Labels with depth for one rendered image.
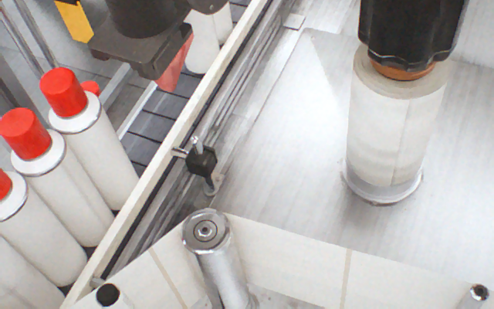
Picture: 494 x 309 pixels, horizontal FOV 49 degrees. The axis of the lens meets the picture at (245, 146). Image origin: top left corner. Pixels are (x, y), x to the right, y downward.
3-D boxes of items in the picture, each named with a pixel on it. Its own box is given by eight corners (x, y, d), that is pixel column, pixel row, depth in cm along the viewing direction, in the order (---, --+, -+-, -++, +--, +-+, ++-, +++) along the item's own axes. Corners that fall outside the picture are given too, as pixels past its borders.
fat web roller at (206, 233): (245, 340, 54) (218, 266, 38) (205, 322, 55) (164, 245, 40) (263, 298, 56) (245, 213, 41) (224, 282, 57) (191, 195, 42)
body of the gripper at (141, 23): (205, 4, 52) (192, -65, 46) (152, 79, 47) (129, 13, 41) (147, -11, 54) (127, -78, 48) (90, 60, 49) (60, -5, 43)
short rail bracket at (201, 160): (216, 205, 69) (200, 152, 59) (196, 198, 69) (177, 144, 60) (227, 185, 70) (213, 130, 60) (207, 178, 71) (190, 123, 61)
